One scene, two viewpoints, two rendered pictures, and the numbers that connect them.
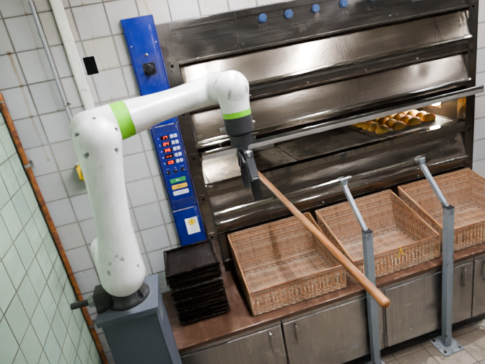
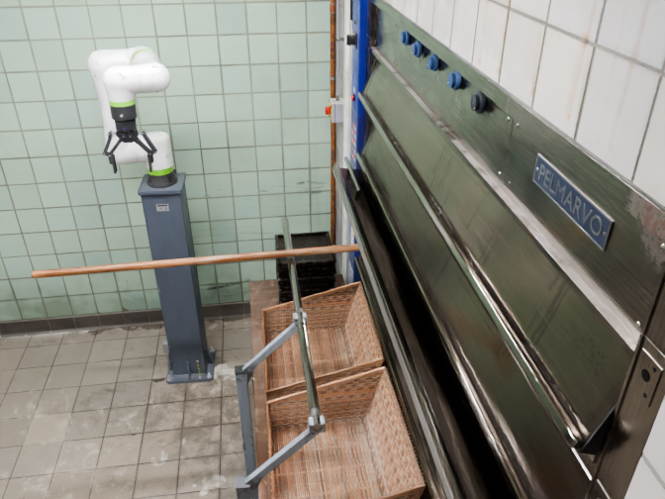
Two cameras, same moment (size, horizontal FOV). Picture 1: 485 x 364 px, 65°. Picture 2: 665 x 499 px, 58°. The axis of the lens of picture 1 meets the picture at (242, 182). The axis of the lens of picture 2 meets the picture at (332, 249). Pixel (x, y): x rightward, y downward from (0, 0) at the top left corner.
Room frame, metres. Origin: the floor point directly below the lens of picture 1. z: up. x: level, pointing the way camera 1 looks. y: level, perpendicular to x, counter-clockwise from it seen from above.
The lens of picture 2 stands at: (2.09, -2.18, 2.43)
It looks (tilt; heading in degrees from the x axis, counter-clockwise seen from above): 31 degrees down; 92
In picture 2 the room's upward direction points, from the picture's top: straight up
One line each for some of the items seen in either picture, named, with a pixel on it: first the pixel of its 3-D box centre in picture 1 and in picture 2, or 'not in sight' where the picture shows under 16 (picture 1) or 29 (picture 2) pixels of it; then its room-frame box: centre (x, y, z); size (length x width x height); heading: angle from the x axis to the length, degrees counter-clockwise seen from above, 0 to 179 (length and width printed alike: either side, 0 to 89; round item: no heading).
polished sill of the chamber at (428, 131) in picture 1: (341, 154); not in sight; (2.33, -0.66, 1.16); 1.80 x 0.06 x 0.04; 100
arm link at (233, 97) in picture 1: (231, 93); (121, 84); (1.23, -0.02, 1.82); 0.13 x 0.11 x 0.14; 23
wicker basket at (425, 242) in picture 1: (374, 232); (336, 453); (2.05, -0.74, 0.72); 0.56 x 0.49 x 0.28; 101
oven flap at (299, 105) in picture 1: (338, 95); (427, 245); (2.31, -0.67, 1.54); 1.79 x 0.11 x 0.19; 100
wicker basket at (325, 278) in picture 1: (283, 259); (318, 345); (1.95, -0.15, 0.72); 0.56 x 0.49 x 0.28; 100
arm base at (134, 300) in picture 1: (110, 294); (162, 171); (1.15, 0.52, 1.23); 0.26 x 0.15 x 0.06; 98
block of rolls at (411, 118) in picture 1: (384, 117); not in sight; (2.85, -1.16, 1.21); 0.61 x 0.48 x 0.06; 10
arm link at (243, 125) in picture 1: (237, 124); (124, 111); (1.22, -0.02, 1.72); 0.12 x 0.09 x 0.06; 100
